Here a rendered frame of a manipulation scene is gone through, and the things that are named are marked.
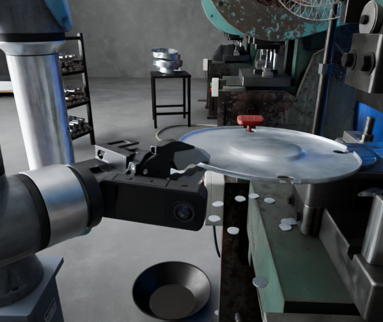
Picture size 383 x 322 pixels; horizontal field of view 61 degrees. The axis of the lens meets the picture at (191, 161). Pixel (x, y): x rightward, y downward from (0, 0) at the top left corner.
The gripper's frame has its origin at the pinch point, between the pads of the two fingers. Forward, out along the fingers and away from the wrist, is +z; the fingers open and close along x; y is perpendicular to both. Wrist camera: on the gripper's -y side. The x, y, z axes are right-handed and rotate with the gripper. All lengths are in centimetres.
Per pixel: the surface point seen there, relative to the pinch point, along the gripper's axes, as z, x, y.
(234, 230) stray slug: 9.0, 14.8, -0.4
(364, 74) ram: 18.7, -13.2, -13.7
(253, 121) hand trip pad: 39.0, 1.2, 14.9
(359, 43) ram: 21.5, -17.6, -11.5
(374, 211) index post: 6.7, 2.4, -21.0
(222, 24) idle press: 254, -43, 182
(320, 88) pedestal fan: 104, -4, 21
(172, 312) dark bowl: 37, 77, 38
